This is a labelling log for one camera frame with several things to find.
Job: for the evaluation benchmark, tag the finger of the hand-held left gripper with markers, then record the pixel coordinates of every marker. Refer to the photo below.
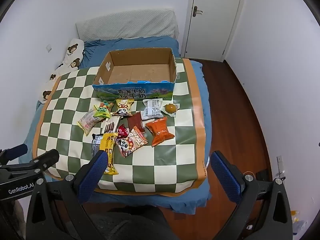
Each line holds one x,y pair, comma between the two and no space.
15,152
47,158

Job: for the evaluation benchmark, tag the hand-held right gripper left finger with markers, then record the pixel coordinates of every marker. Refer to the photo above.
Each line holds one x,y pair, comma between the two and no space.
93,175

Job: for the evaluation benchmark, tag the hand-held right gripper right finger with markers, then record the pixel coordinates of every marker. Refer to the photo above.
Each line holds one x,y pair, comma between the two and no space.
225,177

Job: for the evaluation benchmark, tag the black snack packet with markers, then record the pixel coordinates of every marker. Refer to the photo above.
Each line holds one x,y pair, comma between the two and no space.
96,143

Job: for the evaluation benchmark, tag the long yellow snack packet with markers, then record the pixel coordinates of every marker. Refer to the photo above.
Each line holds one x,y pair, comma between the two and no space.
108,145

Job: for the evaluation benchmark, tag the pale yellow clear snack packet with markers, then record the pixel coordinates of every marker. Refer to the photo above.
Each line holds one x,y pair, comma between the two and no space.
87,123

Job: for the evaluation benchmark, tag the white chocolate stick box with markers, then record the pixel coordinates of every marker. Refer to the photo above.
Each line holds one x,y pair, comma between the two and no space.
109,125

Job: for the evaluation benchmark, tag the green clear candy packet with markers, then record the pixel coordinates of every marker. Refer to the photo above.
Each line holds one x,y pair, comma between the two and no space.
102,111

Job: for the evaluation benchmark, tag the dark red snack packet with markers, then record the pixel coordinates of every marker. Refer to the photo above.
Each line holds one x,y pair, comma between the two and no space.
135,121

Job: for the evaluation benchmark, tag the yellow panda snack packet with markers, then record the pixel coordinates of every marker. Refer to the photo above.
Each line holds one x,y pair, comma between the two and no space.
124,107

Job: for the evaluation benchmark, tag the orange snack packet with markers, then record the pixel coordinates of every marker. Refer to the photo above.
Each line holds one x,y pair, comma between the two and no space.
159,131

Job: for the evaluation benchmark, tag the white snack packet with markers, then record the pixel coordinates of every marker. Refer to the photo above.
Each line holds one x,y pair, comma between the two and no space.
152,108

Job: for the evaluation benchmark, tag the cardboard box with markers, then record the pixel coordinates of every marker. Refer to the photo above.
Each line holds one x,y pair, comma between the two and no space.
140,72

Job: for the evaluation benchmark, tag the blue bedding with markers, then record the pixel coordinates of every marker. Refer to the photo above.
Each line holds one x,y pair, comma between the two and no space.
190,201

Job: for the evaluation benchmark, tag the red brown panda snack packet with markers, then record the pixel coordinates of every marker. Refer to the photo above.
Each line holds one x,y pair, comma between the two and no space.
131,142

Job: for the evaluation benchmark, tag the small red snack packet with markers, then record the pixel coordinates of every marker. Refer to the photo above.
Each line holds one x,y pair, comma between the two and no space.
122,131

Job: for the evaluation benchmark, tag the person's dark clothing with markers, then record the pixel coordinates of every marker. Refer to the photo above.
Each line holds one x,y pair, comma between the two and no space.
127,223

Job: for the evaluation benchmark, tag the green white checkered mat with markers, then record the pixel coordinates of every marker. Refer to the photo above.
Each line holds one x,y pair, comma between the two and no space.
162,160

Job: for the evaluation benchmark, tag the round pastry in clear wrapper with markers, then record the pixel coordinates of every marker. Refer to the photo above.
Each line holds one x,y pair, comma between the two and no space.
170,108

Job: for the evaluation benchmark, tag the white bear print pillow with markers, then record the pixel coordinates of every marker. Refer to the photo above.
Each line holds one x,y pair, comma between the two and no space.
72,55

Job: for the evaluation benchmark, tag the white door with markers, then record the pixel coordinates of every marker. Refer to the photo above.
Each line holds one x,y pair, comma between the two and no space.
215,30

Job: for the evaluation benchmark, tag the grey white quilted pillow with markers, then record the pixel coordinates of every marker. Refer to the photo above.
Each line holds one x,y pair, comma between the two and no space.
130,25

